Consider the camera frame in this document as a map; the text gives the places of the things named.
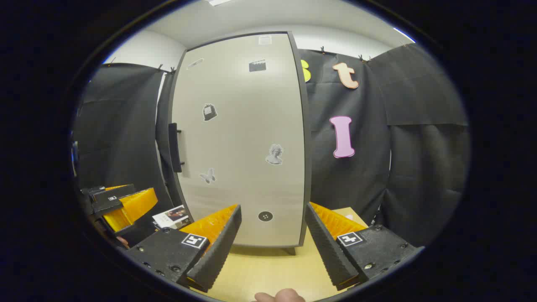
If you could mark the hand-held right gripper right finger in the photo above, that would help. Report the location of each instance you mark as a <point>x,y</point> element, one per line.
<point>327,247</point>

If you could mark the white book with portrait cover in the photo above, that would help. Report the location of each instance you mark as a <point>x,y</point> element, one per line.
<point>172,217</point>

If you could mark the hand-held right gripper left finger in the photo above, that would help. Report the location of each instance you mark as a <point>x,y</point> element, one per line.
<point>218,251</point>

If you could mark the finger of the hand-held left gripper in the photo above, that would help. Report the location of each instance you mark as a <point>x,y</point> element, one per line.
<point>113,189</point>
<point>134,207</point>

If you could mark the dark grey cabinet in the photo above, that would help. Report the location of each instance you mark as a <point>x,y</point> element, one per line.
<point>307,147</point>

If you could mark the black backdrop cloth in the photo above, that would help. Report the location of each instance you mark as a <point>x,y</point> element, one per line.
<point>419,167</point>

